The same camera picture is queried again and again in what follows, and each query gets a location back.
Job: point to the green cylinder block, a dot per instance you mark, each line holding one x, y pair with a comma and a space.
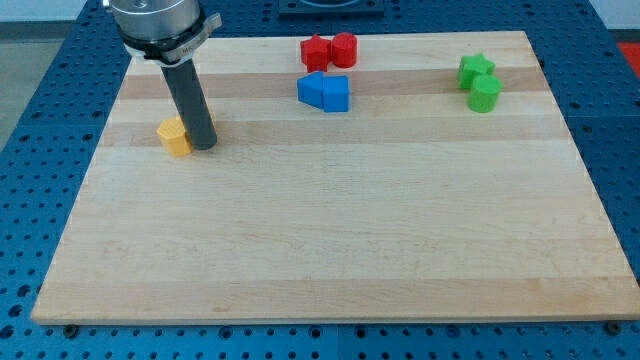
484, 93

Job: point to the green star block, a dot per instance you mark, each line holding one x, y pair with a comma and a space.
470, 67

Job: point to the red cylinder block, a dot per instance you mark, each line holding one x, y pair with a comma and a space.
344, 50

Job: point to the blue pentagon block right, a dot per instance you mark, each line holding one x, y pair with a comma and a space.
336, 94

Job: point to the red star block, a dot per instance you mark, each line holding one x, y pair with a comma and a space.
315, 53

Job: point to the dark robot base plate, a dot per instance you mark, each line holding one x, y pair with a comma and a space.
289, 8

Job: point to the yellow heart block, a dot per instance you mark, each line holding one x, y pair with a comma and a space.
174, 138

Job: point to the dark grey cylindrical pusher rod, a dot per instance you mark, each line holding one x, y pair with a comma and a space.
190, 102

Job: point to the wooden board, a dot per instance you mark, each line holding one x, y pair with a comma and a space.
410, 207

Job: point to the blue pentagon block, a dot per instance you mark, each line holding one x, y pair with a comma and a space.
310, 89
336, 94

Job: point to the blue pentagon block left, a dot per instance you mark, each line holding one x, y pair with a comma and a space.
310, 89

